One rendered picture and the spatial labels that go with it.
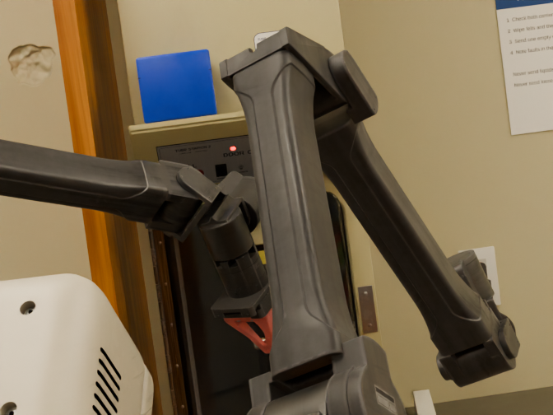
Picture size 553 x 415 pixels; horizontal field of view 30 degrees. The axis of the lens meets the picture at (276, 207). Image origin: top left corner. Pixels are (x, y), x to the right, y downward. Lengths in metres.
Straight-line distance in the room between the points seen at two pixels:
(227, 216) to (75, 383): 0.65
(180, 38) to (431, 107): 0.63
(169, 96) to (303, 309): 0.67
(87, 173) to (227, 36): 0.40
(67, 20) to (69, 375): 0.87
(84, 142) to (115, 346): 0.76
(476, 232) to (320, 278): 1.22
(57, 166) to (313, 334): 0.51
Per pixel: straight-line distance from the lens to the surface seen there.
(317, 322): 0.78
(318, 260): 0.82
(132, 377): 0.73
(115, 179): 1.23
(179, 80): 1.41
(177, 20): 1.53
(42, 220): 1.98
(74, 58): 1.45
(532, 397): 1.99
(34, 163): 1.20
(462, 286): 1.16
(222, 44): 1.53
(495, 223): 2.02
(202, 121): 1.40
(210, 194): 1.27
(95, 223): 1.44
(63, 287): 0.68
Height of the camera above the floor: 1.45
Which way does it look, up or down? 3 degrees down
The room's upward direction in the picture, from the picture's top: 8 degrees counter-clockwise
